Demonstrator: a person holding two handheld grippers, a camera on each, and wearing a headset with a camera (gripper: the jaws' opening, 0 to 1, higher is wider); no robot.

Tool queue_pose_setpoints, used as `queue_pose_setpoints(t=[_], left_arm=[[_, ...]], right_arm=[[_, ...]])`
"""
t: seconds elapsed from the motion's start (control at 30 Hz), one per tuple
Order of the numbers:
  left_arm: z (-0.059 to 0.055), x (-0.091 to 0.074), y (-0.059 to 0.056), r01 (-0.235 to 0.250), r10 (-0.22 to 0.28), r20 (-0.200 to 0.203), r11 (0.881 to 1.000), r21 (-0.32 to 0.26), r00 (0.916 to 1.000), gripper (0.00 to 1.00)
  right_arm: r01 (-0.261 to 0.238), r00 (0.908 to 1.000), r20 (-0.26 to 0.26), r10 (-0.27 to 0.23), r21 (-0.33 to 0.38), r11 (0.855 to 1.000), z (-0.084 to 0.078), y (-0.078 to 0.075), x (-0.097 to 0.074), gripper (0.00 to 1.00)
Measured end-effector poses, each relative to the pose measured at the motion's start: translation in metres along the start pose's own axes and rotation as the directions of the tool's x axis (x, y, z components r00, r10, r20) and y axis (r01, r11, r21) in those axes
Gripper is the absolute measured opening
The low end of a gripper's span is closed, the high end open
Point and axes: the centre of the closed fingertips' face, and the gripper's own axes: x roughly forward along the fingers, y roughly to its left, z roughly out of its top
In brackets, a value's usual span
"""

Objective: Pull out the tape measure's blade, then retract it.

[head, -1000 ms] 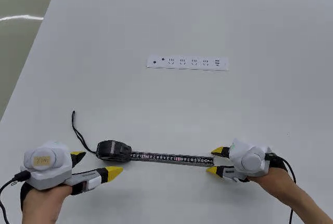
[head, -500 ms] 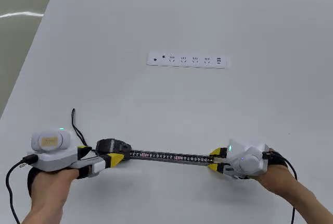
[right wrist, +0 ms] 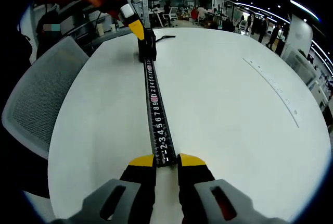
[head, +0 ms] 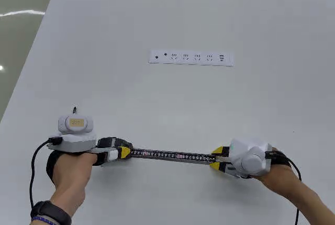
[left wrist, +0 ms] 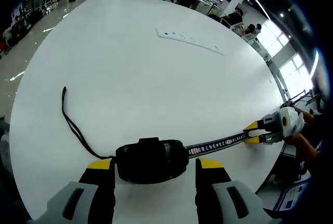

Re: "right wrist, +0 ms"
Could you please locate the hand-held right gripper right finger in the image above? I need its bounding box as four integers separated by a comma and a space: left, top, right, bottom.
176, 153, 288, 224

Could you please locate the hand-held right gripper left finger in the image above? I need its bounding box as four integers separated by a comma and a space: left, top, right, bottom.
51, 153, 157, 224

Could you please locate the grey mesh office chair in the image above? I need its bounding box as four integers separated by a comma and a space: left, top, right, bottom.
1, 35, 91, 160

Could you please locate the black tape measure with blade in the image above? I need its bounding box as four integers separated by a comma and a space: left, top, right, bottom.
137, 28, 177, 169

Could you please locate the white office chair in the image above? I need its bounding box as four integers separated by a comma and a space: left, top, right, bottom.
162, 6, 179, 27

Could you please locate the clear plastic ruler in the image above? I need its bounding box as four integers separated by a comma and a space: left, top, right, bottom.
241, 57, 300, 129

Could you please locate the white box appliance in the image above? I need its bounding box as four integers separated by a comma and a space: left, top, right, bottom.
281, 44, 318, 88

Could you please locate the black cable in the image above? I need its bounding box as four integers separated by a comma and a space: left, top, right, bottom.
88, 10, 103, 53

